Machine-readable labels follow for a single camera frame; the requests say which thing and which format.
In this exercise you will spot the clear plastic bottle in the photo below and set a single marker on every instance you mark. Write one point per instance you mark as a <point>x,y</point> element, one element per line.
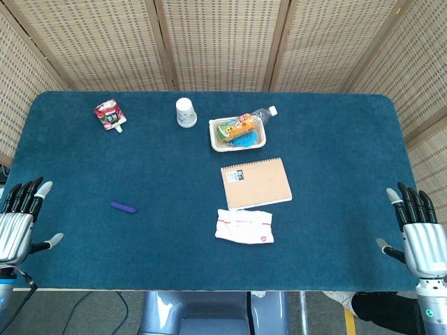
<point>263,114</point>

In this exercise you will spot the white knit shoe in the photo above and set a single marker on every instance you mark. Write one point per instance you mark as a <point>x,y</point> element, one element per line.
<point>340,298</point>

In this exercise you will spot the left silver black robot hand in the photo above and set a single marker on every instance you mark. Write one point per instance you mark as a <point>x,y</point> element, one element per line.
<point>15,230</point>

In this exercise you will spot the black clothed person leg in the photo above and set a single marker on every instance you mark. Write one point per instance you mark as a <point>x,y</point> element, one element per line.
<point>384,310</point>

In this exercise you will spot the orange snack packet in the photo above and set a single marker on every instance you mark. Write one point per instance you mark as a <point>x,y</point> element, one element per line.
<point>235,129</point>

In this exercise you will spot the white rectangular food tray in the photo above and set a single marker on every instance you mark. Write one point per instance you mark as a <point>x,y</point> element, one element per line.
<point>213,136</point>

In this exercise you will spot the blue crumpled wrapper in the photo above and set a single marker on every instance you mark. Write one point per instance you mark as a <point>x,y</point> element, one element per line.
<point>244,141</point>

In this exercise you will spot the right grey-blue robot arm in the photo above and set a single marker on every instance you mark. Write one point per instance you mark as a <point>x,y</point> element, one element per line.
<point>433,307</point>

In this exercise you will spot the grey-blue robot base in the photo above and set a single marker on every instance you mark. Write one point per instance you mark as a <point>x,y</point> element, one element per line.
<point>209,314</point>

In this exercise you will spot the blue carpet table mat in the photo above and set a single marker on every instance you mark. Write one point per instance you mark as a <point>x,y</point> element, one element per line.
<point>157,244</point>

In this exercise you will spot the brown spiral notebook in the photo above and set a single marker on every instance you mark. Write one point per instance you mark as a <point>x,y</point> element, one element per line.
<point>256,185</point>

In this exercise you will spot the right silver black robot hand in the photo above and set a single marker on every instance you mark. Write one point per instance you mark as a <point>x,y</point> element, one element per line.
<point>424,247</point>

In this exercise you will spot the red spouted drink pouch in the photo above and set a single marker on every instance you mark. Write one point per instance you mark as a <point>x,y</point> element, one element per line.
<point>110,115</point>

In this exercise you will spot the white paper cup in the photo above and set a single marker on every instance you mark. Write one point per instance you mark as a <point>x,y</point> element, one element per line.
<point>185,113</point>

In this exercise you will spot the woven bamboo folding screen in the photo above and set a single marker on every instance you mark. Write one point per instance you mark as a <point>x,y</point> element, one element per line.
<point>223,45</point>

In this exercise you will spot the metal table leg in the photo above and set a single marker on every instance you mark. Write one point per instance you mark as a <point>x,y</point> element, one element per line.
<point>304,314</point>

